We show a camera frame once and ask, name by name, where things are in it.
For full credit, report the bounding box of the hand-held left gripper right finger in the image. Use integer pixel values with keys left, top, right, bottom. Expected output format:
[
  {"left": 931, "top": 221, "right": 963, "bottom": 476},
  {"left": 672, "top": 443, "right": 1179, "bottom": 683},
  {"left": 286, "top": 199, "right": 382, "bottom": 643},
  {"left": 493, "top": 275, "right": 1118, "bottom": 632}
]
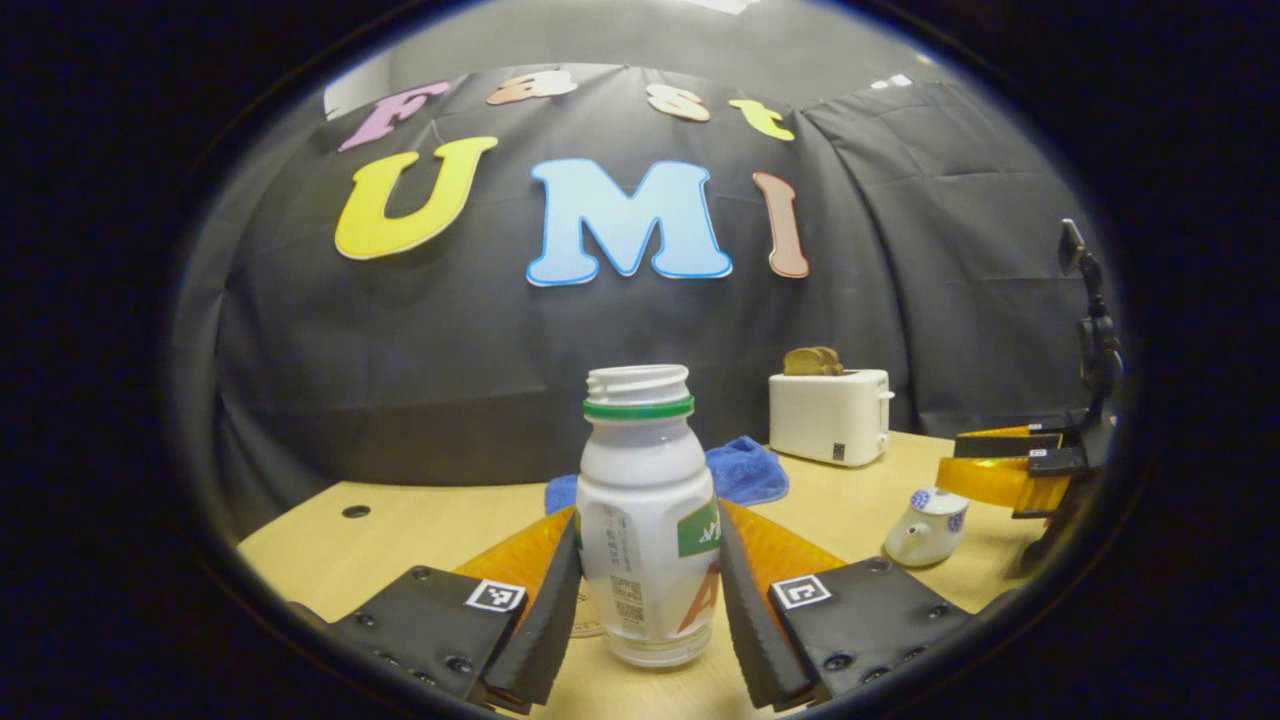
[{"left": 717, "top": 498, "right": 977, "bottom": 714}]

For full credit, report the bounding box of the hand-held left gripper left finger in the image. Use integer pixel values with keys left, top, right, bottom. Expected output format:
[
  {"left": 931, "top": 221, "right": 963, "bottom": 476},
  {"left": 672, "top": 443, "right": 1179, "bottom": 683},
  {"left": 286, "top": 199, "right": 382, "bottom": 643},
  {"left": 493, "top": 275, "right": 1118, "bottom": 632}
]
[{"left": 328, "top": 505, "right": 584, "bottom": 714}]

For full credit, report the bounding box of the round brown coaster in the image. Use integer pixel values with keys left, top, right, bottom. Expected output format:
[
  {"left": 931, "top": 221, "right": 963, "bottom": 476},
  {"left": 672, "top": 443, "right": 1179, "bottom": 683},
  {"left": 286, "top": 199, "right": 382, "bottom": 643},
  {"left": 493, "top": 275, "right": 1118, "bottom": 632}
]
[{"left": 568, "top": 578, "right": 607, "bottom": 639}]

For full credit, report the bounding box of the white blue-patterned teacup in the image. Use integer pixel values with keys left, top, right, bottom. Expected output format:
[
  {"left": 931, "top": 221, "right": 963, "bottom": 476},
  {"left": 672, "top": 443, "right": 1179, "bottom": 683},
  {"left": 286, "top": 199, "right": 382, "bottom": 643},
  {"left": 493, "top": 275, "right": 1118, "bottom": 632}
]
[{"left": 884, "top": 500, "right": 969, "bottom": 568}]

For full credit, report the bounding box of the white water bottle green label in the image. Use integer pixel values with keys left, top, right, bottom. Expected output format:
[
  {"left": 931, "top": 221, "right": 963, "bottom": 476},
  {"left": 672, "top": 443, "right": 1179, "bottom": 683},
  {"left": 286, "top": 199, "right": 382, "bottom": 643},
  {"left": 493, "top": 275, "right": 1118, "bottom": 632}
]
[{"left": 575, "top": 364, "right": 723, "bottom": 669}]

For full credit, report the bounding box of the blue towel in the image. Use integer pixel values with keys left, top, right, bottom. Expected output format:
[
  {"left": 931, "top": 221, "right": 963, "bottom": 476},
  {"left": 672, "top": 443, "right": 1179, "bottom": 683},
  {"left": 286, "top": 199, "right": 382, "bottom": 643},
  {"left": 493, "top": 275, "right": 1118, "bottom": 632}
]
[{"left": 545, "top": 435, "right": 791, "bottom": 516}]

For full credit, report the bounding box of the white toaster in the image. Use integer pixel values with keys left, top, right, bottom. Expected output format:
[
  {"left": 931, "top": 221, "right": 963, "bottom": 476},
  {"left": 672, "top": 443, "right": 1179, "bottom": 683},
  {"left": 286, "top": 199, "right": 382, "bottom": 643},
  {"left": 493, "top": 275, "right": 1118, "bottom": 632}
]
[{"left": 768, "top": 368, "right": 895, "bottom": 468}]

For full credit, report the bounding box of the black backdrop cloth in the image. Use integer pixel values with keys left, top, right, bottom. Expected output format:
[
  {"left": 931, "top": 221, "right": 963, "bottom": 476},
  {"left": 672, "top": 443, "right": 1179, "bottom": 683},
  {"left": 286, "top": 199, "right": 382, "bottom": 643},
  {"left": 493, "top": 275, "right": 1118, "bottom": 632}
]
[{"left": 175, "top": 62, "right": 1121, "bottom": 531}]

